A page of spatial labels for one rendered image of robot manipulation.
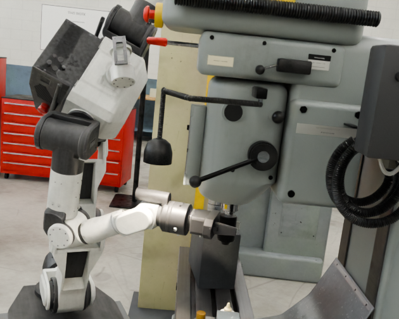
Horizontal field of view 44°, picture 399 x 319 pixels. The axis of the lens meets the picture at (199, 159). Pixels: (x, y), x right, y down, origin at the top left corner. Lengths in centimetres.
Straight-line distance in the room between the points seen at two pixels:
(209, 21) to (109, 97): 45
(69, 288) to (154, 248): 127
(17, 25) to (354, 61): 991
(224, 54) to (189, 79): 185
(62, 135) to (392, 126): 84
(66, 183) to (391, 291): 89
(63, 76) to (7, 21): 949
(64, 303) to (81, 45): 104
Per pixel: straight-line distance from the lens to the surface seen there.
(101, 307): 227
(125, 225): 136
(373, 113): 96
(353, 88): 121
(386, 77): 96
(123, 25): 160
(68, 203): 145
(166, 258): 324
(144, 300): 337
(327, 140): 120
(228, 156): 119
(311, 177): 121
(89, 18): 1049
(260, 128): 119
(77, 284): 204
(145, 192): 136
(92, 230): 144
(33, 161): 627
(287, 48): 116
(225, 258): 159
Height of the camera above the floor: 166
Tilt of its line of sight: 11 degrees down
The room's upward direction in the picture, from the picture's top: 6 degrees clockwise
